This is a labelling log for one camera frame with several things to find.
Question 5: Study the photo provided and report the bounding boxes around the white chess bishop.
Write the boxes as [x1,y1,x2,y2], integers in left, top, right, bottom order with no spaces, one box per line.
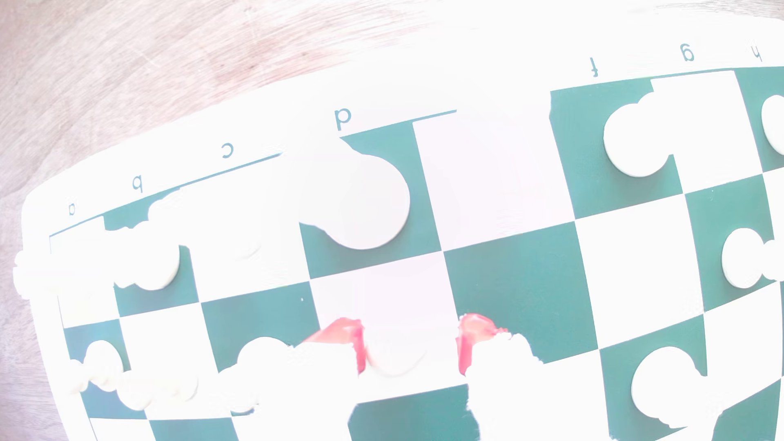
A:
[147,187,270,261]
[603,92,675,178]

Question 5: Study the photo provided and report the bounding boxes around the white chess knight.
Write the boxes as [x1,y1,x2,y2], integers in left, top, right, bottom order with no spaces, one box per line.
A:
[631,346,724,430]
[113,220,181,292]

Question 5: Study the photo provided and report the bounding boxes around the white chess pawn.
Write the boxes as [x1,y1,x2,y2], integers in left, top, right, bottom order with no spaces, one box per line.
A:
[64,340,126,394]
[217,336,294,416]
[366,325,430,377]
[722,228,784,290]
[116,367,200,412]

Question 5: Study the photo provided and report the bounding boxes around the white chess rook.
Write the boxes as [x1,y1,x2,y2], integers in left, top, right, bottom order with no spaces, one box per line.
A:
[12,229,117,301]
[761,95,784,157]

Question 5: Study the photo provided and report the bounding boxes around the green and cream chess mat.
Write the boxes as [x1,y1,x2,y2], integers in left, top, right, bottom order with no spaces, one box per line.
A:
[18,12,784,441]

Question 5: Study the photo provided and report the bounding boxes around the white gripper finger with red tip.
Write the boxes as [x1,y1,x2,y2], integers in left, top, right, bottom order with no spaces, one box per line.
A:
[456,314,592,441]
[236,317,368,441]

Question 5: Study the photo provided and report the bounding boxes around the white chess queen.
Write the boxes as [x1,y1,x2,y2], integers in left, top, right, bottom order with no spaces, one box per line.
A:
[278,138,411,251]

